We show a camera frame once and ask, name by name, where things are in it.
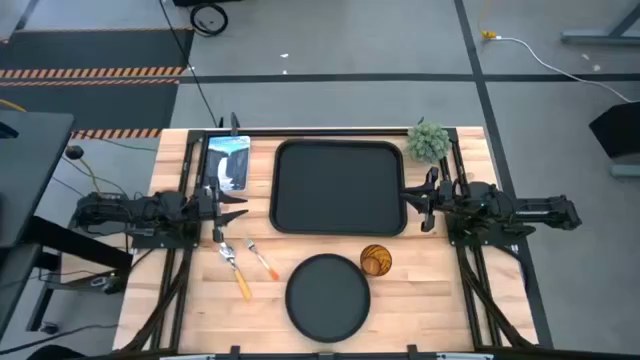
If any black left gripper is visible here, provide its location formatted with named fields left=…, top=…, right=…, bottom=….
left=192, top=175, right=250, bottom=245

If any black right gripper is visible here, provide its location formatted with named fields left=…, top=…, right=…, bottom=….
left=399, top=166, right=455, bottom=234

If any fork with orange handle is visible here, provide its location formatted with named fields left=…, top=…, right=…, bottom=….
left=243, top=238, right=281, bottom=282

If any spoon with yellow handle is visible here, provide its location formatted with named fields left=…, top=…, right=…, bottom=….
left=218, top=241, right=254, bottom=302

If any amber ribbed glass cup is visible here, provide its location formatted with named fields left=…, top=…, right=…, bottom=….
left=359, top=243, right=394, bottom=278

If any black round plate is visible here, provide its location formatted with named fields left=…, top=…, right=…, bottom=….
left=284, top=253, right=373, bottom=345

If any black rectangular tray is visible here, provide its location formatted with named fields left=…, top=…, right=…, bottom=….
left=268, top=138, right=409, bottom=238

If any book with waterfall cover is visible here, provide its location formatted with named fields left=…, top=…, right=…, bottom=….
left=202, top=134, right=253, bottom=194

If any small green potted plant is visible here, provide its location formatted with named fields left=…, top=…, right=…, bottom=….
left=404, top=117, right=453, bottom=166

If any black mat with hazard stripes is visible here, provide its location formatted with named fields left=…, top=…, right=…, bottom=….
left=0, top=27, right=195, bottom=141

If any dark grey desk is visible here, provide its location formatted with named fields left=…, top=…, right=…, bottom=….
left=0, top=109, right=76, bottom=341

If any black box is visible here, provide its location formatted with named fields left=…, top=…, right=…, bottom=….
left=588, top=101, right=640, bottom=160

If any yellow thin cable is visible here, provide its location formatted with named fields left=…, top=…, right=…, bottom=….
left=78, top=157, right=104, bottom=195

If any long black floor cable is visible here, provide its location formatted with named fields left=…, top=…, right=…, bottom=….
left=158, top=0, right=222, bottom=129

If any coiled black cable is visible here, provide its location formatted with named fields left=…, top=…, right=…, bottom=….
left=189, top=2, right=230, bottom=38

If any white floor cable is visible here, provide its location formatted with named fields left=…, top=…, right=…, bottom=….
left=494, top=35, right=635, bottom=104

